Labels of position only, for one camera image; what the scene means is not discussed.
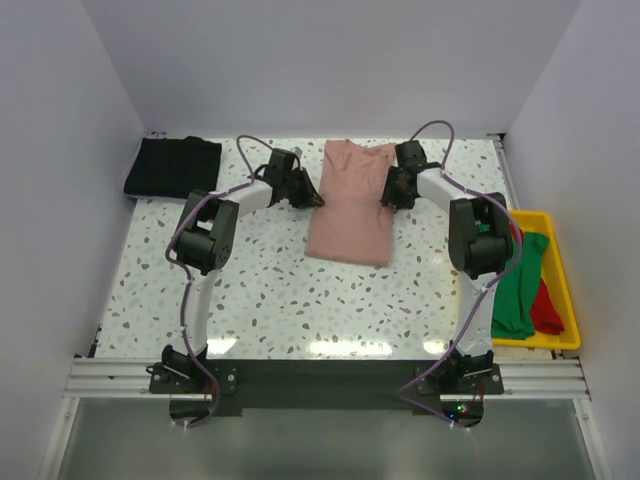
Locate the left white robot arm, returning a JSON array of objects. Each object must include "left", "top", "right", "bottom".
[{"left": 161, "top": 148, "right": 324, "bottom": 392}]

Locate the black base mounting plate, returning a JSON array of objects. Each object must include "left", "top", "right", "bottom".
[{"left": 146, "top": 354, "right": 505, "bottom": 426}]

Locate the pink printed t-shirt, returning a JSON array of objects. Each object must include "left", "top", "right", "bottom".
[{"left": 306, "top": 139, "right": 395, "bottom": 267}]

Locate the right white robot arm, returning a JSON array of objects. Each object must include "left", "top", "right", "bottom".
[{"left": 381, "top": 140, "right": 514, "bottom": 393}]

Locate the yellow plastic bin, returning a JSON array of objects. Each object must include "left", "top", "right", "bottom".
[{"left": 492, "top": 210, "right": 581, "bottom": 350}]

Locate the green t-shirt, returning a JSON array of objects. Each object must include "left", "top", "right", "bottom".
[{"left": 491, "top": 231, "right": 550, "bottom": 340}]

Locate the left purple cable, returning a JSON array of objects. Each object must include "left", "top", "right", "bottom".
[{"left": 164, "top": 133, "right": 276, "bottom": 430}]

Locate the red t-shirt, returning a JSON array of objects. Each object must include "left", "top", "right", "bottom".
[{"left": 509, "top": 224, "right": 566, "bottom": 335}]

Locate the folded black t-shirt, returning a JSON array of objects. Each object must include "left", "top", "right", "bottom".
[{"left": 123, "top": 136, "right": 222, "bottom": 199}]

